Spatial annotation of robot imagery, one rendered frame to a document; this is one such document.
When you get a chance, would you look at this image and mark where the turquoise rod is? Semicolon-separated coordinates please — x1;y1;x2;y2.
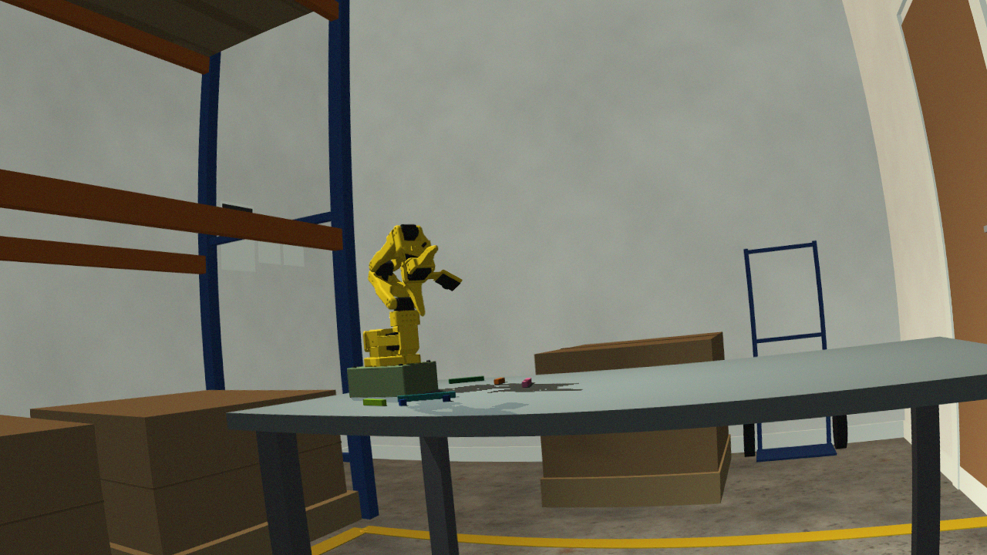
397;392;456;402

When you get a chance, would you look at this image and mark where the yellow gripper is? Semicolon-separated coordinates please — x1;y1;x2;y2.
400;245;462;316

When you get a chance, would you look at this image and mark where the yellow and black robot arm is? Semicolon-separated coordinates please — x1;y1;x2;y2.
364;224;431;367

